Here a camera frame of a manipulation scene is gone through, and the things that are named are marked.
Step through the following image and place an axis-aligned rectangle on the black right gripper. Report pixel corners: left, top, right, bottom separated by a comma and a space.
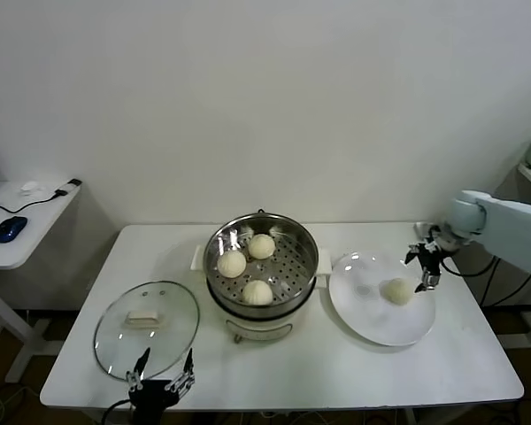
403, 228, 468, 294

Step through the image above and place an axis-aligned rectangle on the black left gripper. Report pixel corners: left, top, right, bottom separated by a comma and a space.
126, 347, 196, 425

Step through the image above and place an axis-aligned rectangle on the white steamed baozi bun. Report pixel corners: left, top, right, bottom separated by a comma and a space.
382, 277, 413, 306
242, 279, 274, 306
217, 251, 248, 279
247, 233, 276, 260

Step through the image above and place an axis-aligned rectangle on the glass lid with white handle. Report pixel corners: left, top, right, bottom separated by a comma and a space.
92, 280, 201, 383

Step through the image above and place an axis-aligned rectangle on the stainless steel steamer basket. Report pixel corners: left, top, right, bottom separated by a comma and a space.
203, 213, 320, 311

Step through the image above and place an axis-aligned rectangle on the white round plate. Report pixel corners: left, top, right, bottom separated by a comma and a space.
328, 251, 437, 347

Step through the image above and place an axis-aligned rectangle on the white side table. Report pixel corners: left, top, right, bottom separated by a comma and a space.
0, 179, 116, 384

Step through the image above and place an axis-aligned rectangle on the blue computer mouse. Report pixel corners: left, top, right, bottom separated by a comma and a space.
0, 216, 28, 243

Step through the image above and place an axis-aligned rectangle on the white crumpled tissue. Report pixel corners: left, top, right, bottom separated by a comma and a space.
17, 180, 48, 196

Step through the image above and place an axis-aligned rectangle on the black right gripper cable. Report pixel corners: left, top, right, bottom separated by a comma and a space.
440, 254, 499, 278

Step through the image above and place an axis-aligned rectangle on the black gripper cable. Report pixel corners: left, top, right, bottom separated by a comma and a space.
102, 398, 134, 424
440, 254, 499, 278

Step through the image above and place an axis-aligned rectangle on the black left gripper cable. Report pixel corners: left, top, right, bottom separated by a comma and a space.
102, 398, 134, 424

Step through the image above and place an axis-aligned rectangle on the black power cable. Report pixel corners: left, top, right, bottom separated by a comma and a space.
481, 265, 531, 306

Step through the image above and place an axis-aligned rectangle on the black cable with adapter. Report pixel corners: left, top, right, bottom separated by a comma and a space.
0, 178, 81, 213

